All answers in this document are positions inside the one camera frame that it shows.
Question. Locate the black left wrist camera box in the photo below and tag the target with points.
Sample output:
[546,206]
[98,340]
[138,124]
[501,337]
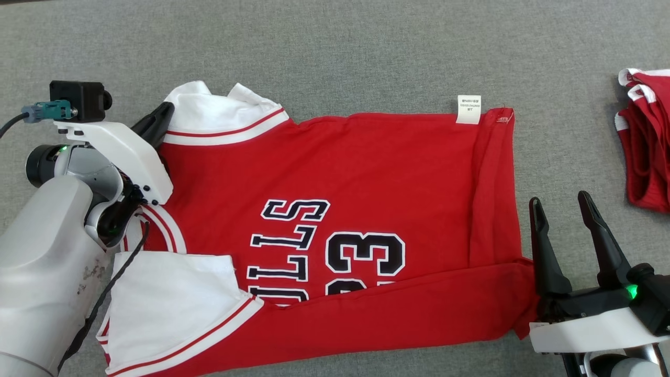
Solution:
[78,99]

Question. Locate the red white number 23 jersey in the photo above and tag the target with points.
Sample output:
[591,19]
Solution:
[366,167]

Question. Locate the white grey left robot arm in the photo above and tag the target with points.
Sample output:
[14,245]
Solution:
[42,262]

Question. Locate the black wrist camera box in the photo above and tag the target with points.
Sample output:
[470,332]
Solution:
[654,298]
[78,99]

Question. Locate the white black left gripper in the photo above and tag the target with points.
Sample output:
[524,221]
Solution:
[131,157]

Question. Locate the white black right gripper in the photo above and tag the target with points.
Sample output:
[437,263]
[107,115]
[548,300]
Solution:
[591,330]

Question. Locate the red shorts with white stripe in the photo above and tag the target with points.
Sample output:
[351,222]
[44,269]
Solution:
[649,146]

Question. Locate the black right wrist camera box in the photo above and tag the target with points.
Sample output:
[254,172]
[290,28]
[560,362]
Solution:
[654,298]

